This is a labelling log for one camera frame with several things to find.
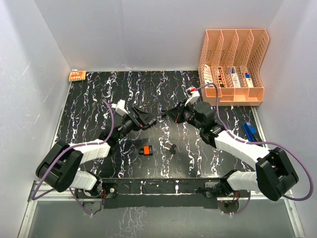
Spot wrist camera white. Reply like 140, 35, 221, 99
185, 87, 200, 106
111, 99, 128, 117

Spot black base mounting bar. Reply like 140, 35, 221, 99
99, 177, 251, 209

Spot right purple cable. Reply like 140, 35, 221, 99
193, 83, 314, 200

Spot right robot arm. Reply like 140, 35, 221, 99
162, 102, 299, 201

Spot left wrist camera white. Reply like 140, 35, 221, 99
111, 99, 128, 117

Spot blue black stapler tool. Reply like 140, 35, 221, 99
242, 122, 262, 142

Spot blue red white box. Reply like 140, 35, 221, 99
245, 71, 254, 88

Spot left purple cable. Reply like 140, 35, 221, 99
31, 100, 115, 200

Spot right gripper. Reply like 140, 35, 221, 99
165, 99, 204, 131

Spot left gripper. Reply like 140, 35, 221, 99
116, 107, 156, 142

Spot dark markers in organizer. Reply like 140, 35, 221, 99
217, 67, 226, 88

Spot small orange card box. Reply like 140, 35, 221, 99
68, 70, 87, 82

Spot orange plastic file organizer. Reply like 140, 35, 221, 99
198, 29, 269, 106

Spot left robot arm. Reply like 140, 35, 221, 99
36, 107, 157, 198

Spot white box in organizer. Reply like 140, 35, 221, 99
203, 64, 213, 85

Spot white blue tube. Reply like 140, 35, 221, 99
226, 66, 241, 88

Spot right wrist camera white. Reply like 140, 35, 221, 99
185, 87, 200, 106

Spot purple cable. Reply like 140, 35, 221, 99
193, 83, 314, 200
31, 100, 115, 200

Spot orange black padlock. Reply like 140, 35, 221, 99
138, 145, 153, 156

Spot black marble pattern mat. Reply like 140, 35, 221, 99
44, 70, 270, 179

